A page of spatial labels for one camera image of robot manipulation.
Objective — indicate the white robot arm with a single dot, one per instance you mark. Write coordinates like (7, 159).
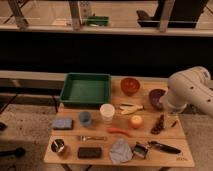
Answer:
(189, 87)

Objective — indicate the red-brown bowl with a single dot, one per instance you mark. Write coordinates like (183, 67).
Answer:
(130, 86)

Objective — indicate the white plastic cup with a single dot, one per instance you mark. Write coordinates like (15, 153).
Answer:
(107, 112)

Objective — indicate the green plastic tray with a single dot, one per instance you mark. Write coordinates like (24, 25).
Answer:
(86, 89)

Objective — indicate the banana peel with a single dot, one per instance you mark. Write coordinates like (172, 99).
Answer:
(130, 108)

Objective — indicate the blue small cup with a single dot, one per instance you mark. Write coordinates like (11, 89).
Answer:
(85, 118)

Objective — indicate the orange carrot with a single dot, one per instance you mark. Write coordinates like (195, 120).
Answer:
(118, 130)

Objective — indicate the orange yellow apple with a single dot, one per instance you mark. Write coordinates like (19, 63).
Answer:
(136, 121)

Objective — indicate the purple bowl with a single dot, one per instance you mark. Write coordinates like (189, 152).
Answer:
(154, 98)

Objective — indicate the wooden folding table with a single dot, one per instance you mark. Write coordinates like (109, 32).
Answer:
(174, 136)

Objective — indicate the silver metal fork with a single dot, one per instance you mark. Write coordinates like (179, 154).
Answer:
(86, 138)

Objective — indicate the blue sponge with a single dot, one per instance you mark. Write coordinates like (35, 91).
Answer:
(62, 124)

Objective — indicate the green object on shelf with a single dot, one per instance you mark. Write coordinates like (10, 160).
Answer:
(97, 20)

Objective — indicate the dark red grape bunch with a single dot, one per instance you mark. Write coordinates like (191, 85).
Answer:
(159, 125)

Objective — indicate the light blue crumpled cloth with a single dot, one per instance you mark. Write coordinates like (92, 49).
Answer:
(120, 152)

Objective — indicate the black rectangular block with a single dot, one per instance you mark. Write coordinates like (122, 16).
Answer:
(89, 152)

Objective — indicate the small metal cup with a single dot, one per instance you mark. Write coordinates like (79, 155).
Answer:
(58, 146)

